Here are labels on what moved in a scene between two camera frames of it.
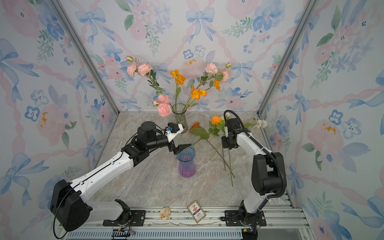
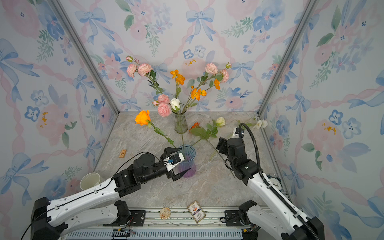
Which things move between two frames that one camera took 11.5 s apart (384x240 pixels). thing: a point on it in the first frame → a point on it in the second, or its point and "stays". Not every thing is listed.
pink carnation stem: (164, 106) stays
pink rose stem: (144, 69) stays
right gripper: (224, 143) → (223, 145)
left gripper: (177, 150) → (177, 176)
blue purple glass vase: (187, 168) stays
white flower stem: (259, 124) stays
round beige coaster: (165, 213) stays
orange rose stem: (215, 128) → (143, 118)
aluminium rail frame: (194, 223) stays
